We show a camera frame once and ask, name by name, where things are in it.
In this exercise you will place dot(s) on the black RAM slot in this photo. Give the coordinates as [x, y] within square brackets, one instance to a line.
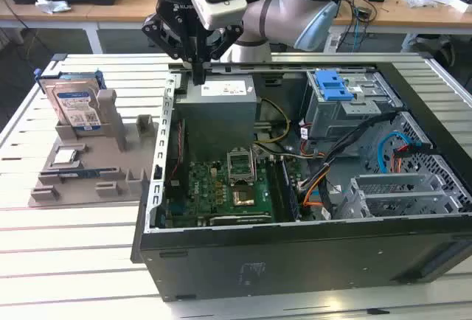
[273, 191]

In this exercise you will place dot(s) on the silver CPU chip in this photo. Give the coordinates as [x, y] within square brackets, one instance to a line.
[65, 156]

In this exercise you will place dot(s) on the metal drive cage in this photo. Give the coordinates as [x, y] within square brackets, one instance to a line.
[343, 117]

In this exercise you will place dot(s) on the CPU socket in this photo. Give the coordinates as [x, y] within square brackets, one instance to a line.
[243, 196]

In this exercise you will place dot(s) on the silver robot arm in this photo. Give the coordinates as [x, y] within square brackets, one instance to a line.
[280, 14]

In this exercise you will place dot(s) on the grey parts rack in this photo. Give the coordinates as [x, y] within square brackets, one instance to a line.
[107, 150]

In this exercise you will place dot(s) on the blue RAM stick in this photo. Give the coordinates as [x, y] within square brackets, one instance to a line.
[79, 173]

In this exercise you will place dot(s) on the office chair base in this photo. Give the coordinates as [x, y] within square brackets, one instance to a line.
[431, 45]

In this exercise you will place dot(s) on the blue plastic latch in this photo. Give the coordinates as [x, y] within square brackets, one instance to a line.
[332, 86]

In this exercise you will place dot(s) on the metal disk bay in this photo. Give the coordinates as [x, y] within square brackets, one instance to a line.
[398, 194]

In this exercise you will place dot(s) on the installed RAM stick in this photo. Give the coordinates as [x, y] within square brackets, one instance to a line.
[290, 191]

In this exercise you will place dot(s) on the hard disk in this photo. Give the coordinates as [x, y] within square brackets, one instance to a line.
[73, 100]

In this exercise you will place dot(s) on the grey power supply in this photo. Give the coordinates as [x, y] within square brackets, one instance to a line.
[217, 113]

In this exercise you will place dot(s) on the crumpled white paper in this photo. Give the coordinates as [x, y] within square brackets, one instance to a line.
[51, 4]

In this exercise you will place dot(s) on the white power strip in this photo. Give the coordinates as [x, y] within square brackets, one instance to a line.
[333, 43]

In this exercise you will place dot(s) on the white open box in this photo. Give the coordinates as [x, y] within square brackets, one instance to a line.
[461, 3]

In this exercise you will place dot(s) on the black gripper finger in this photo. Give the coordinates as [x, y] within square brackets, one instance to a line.
[228, 38]
[166, 38]

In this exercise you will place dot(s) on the black PC case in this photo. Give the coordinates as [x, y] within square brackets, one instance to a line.
[295, 261]

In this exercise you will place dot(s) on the green motherboard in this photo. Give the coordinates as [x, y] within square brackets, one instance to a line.
[206, 191]

